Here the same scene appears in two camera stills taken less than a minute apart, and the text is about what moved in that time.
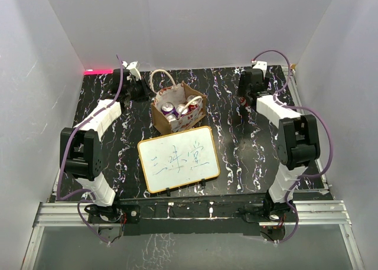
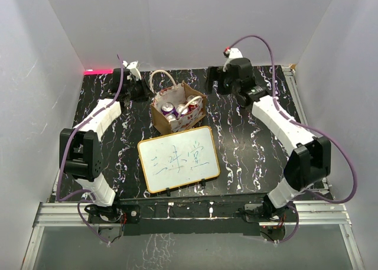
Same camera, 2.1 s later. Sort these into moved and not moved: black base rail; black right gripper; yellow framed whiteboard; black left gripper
Moved: black right gripper
Not moved: black base rail; yellow framed whiteboard; black left gripper
